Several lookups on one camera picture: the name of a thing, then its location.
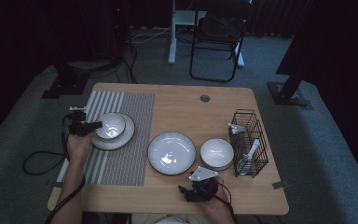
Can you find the hand-held gripper black cable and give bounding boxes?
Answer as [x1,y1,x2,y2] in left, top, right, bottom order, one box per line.
[45,113,87,224]
[215,181,237,224]

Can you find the person's beige trousers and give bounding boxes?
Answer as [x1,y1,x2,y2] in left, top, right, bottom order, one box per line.
[130,213,208,224]

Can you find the right hand-held gripper black cable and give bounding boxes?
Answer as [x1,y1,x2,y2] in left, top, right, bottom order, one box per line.
[215,181,237,224]

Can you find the black floor cables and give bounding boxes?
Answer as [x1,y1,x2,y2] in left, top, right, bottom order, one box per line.
[115,43,139,85]

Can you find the left hand-held gripper black cable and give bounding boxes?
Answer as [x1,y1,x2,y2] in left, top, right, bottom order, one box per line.
[45,113,87,224]

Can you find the black looped floor cable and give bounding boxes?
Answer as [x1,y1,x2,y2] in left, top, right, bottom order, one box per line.
[22,150,68,175]

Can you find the black slanted stand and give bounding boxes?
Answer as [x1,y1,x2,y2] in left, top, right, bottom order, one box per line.
[267,0,318,110]

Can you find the black flat stand base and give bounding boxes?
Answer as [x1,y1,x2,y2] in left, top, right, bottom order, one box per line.
[41,60,91,100]

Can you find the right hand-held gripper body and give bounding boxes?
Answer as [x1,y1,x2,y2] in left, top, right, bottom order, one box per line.
[188,165,219,203]

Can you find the dark curtain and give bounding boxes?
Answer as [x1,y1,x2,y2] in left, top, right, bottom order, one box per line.
[248,0,296,38]

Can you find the white ceramic spoon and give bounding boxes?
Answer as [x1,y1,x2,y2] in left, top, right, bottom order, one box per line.
[236,138,261,175]

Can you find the round grey pedestal base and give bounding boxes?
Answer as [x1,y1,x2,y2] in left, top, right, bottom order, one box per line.
[66,57,122,73]

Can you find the white desk frame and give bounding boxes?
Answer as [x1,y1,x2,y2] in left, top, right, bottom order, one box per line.
[167,0,246,68]

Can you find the person's right hand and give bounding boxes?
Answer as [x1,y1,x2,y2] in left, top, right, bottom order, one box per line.
[203,176,231,214]

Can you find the white plate black rim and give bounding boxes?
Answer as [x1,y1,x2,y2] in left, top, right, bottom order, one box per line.
[90,112,136,151]
[147,132,197,175]

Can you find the black wire basket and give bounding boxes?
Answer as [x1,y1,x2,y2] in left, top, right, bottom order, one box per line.
[228,108,269,179]

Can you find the black folding chair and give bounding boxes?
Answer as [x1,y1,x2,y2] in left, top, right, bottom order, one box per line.
[188,0,254,84]

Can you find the person's white shirt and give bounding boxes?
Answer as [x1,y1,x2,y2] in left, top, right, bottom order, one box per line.
[153,216,189,224]

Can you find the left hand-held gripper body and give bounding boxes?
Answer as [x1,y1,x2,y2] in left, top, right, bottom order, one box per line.
[63,106,91,138]

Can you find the white bowl black rim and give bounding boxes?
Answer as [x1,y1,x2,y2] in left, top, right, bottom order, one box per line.
[94,112,127,140]
[200,137,235,171]

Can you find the person's left hand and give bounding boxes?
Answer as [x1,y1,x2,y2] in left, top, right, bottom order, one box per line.
[65,132,96,162]

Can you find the dark bag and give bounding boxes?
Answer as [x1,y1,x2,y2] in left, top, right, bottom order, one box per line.
[199,12,246,43]

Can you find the dark equipment rack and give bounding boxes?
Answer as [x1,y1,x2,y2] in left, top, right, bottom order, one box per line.
[74,0,131,63]

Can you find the grey striped woven placemat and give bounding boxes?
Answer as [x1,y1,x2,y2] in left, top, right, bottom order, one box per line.
[56,90,156,187]

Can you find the white floor cable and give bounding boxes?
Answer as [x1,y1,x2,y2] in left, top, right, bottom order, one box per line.
[130,27,172,44]

